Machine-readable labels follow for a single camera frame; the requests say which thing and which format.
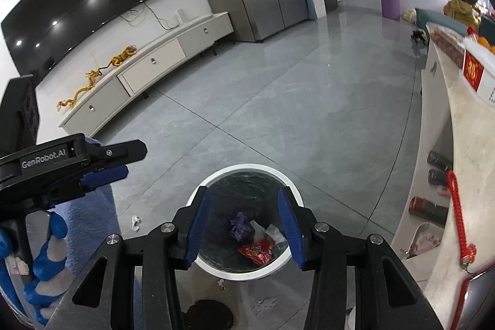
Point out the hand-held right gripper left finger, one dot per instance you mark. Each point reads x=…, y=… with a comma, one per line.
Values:
x=194, y=227

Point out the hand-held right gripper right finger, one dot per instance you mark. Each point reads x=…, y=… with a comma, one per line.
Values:
x=290, y=231

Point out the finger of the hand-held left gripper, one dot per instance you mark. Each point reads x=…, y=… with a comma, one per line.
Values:
x=120, y=151
x=106, y=176

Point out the white round trash bin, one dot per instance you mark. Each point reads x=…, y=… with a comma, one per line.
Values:
x=239, y=194

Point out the person's left hand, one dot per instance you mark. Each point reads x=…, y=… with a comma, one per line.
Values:
x=46, y=268

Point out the white crumpled paper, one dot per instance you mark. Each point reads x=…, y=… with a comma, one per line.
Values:
x=272, y=231

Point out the red snack wrapper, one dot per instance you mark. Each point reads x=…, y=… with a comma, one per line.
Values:
x=257, y=252

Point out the purple crumpled wrapper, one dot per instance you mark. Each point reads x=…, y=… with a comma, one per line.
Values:
x=240, y=227

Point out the small white paper scrap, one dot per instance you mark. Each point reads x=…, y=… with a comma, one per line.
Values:
x=135, y=222

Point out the golden dragon figurine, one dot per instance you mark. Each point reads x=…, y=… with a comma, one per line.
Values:
x=79, y=92

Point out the golden tiger figurine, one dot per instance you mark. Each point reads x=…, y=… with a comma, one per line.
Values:
x=120, y=58

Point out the white grey television cabinet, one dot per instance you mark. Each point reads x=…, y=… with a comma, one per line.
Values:
x=154, y=55

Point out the white plastic bag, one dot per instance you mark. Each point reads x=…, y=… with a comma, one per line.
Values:
x=423, y=242

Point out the red dark can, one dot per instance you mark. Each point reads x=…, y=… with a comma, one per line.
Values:
x=427, y=207

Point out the white marble table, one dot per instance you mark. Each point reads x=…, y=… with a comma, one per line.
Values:
x=464, y=129

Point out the small black floor object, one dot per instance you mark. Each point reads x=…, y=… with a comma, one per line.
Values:
x=418, y=36

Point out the white box red label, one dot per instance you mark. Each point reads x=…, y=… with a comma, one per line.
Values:
x=473, y=73

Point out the red patterned box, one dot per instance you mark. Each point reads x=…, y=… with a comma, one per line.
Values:
x=448, y=46

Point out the pale yellow cloth heap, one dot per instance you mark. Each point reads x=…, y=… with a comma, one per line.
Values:
x=409, y=15

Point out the teal sofa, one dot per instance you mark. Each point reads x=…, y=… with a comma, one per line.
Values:
x=433, y=17

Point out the orange fruit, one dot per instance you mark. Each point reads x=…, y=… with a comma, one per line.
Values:
x=484, y=41

